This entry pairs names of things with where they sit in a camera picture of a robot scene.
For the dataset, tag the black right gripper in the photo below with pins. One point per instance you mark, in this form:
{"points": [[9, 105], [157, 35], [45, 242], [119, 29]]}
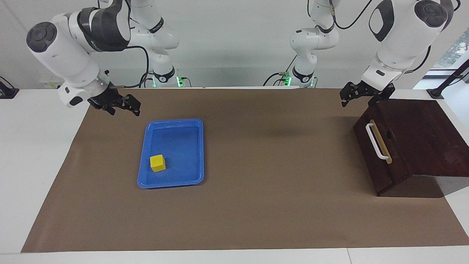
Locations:
{"points": [[108, 99]]}

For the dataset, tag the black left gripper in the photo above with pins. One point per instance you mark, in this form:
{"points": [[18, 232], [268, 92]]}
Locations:
{"points": [[377, 90]]}

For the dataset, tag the yellow cube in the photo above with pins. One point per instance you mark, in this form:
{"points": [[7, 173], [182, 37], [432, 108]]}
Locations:
{"points": [[158, 164]]}

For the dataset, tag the dark wooden drawer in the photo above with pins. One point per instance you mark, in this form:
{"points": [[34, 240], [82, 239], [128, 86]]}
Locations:
{"points": [[394, 172]]}

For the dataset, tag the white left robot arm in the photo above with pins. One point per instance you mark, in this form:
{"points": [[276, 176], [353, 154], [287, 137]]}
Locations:
{"points": [[399, 44]]}

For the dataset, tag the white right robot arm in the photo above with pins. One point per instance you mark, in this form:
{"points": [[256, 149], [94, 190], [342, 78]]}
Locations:
{"points": [[69, 55]]}

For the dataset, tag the dark wooden drawer cabinet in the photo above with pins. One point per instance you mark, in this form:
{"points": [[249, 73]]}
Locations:
{"points": [[428, 135]]}

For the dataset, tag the blue plastic tray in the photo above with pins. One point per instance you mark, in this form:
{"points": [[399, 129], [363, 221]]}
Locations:
{"points": [[183, 146]]}

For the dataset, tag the window pane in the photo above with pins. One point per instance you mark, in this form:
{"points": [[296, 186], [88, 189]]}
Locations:
{"points": [[458, 47]]}

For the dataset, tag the brown table mat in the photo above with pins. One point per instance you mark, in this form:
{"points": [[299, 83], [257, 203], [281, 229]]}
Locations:
{"points": [[274, 183]]}

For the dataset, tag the black camera stand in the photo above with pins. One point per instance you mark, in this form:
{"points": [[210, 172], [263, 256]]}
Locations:
{"points": [[436, 93]]}

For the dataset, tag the white yellow wall box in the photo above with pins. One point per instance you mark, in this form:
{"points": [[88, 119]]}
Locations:
{"points": [[49, 84]]}

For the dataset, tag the black table clamp mount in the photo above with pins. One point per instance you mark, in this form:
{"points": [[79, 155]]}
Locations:
{"points": [[8, 93]]}

